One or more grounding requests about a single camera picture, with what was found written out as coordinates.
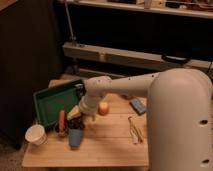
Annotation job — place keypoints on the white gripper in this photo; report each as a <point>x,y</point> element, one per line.
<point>73,113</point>

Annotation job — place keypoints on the dark purple grapes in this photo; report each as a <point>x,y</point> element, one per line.
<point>76,123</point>

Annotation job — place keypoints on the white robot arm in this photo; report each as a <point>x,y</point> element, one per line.
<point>179,110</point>

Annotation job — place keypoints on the small dark bowl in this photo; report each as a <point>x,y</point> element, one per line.
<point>61,133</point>

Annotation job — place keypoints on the orange apple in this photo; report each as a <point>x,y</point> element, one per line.
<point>103,108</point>

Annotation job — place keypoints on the orange carrot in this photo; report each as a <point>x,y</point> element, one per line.
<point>61,120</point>

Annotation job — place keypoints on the blue plastic cup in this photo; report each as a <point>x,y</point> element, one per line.
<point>75,137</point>

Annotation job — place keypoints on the green plastic tray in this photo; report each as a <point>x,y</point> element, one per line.
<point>49,102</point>

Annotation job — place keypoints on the blue sponge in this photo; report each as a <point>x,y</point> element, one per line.
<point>138,106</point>

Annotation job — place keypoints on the wooden utensil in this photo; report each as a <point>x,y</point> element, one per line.
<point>135,130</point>

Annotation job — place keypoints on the white paper cup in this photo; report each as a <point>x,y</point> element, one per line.
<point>36,134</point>

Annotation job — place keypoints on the grey metal rail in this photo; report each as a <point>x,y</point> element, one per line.
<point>128,58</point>

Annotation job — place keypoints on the wall shelf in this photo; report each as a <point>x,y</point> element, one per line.
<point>152,6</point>

